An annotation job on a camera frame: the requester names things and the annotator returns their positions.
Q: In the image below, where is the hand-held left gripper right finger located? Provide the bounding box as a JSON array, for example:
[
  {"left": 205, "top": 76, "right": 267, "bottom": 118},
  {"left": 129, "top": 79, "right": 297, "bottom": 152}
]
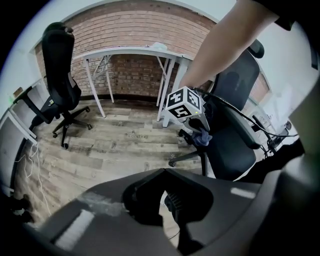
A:
[{"left": 164, "top": 168, "right": 262, "bottom": 254}]

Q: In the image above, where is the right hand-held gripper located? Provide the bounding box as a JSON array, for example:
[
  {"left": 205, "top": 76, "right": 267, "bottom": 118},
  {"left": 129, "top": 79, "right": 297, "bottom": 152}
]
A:
[{"left": 164, "top": 86, "right": 211, "bottom": 133}]

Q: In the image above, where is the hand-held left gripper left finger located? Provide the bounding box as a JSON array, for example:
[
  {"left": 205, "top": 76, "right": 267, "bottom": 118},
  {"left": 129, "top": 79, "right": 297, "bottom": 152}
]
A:
[{"left": 23, "top": 168, "right": 180, "bottom": 256}]

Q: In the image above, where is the blue cloth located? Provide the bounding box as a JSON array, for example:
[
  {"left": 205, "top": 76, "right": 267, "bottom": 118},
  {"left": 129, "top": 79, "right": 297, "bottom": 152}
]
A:
[{"left": 192, "top": 129, "right": 214, "bottom": 147}]

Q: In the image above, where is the large black mesh office chair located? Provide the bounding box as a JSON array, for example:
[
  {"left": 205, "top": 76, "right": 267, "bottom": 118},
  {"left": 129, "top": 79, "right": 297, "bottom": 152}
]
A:
[{"left": 168, "top": 39, "right": 266, "bottom": 182}]

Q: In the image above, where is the person's right forearm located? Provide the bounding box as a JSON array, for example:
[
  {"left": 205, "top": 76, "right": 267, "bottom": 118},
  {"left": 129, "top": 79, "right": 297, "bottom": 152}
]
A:
[{"left": 179, "top": 0, "right": 281, "bottom": 88}]

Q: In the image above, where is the small white object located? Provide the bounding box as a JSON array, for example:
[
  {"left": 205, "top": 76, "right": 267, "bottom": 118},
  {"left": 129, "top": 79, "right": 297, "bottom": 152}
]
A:
[{"left": 151, "top": 41, "right": 168, "bottom": 51}]

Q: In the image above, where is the white table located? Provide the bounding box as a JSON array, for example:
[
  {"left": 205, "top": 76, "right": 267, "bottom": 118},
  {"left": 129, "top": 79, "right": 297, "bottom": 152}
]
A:
[{"left": 73, "top": 42, "right": 196, "bottom": 128}]

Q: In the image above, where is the white desk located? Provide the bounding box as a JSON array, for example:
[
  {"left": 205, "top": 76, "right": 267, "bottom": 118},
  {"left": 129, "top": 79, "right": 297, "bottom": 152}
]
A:
[{"left": 0, "top": 77, "right": 48, "bottom": 151}]

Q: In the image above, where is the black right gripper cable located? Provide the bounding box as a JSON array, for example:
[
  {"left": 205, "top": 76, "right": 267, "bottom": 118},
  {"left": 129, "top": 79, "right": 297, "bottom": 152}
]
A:
[{"left": 194, "top": 86, "right": 300, "bottom": 139}]

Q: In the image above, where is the white floor cable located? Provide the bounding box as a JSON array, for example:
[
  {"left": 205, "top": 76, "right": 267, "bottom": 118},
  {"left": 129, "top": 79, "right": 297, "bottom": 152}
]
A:
[{"left": 13, "top": 143, "right": 52, "bottom": 216}]

